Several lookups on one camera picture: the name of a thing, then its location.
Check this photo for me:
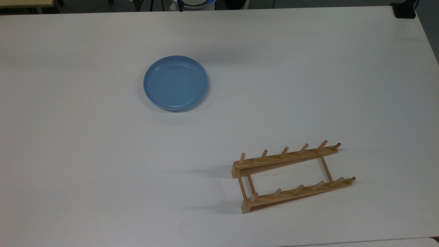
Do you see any wooden plate rack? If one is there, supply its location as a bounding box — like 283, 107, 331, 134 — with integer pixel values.
232, 140, 356, 214

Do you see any blue round plate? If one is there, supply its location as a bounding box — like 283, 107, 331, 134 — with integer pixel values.
143, 55, 209, 112

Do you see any yellow wooden desk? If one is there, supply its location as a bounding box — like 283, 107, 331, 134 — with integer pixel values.
0, 0, 56, 8

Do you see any black table clamp block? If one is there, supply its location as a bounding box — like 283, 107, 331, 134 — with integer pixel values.
391, 0, 417, 19

